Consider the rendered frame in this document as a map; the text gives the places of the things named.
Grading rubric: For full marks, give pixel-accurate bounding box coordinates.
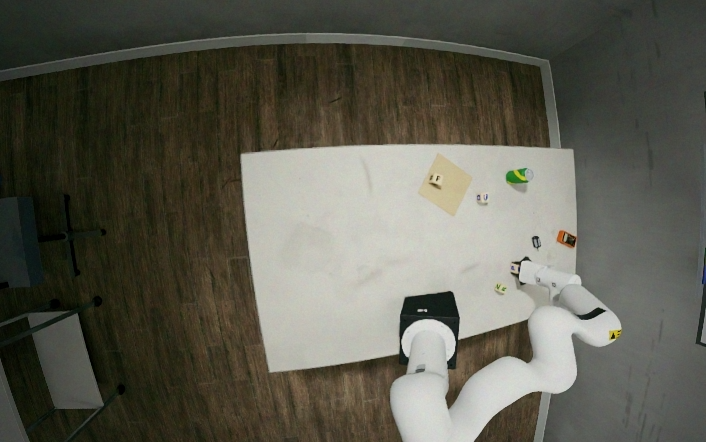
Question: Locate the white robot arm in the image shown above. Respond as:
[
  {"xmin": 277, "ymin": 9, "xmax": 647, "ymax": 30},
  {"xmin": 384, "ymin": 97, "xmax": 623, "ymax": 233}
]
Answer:
[{"xmin": 390, "ymin": 265, "xmax": 621, "ymax": 442}]

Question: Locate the tan square mat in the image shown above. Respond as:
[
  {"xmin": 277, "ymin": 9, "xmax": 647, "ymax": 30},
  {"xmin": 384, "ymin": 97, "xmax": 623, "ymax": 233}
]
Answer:
[{"xmin": 418, "ymin": 153, "xmax": 473, "ymax": 216}]

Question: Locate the green drink can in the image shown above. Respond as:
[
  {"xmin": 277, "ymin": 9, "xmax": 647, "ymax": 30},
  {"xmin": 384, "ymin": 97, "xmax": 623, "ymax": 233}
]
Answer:
[{"xmin": 506, "ymin": 168, "xmax": 534, "ymax": 184}]

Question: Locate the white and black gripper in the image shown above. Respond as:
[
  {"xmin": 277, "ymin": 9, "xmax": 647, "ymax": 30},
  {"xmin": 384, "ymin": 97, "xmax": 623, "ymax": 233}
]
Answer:
[{"xmin": 510, "ymin": 256, "xmax": 544, "ymax": 285}]

